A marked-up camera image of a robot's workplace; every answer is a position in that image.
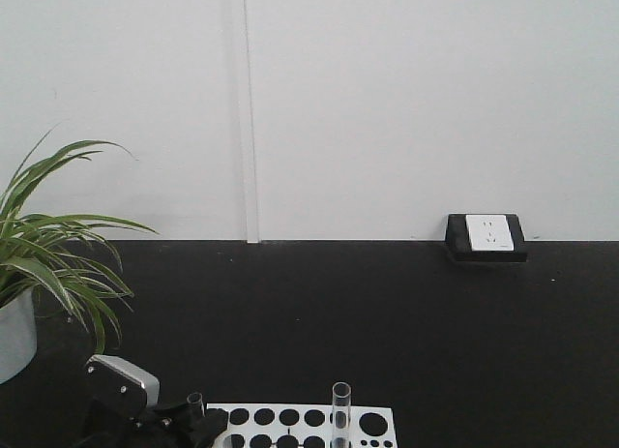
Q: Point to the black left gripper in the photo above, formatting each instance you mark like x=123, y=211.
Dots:
x=161, y=426

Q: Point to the short transparent tube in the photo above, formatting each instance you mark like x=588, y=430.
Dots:
x=195, y=405

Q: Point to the tall transparent tube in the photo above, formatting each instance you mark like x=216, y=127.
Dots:
x=341, y=409

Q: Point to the white perforated tube rack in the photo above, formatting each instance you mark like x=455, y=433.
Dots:
x=302, y=425

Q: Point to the white plant pot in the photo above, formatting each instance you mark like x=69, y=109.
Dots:
x=18, y=335

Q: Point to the green spider plant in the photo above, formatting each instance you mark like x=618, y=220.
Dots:
x=63, y=255

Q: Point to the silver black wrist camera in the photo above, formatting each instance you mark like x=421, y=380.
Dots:
x=121, y=385

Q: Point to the black white wall socket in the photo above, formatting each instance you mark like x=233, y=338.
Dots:
x=485, y=238

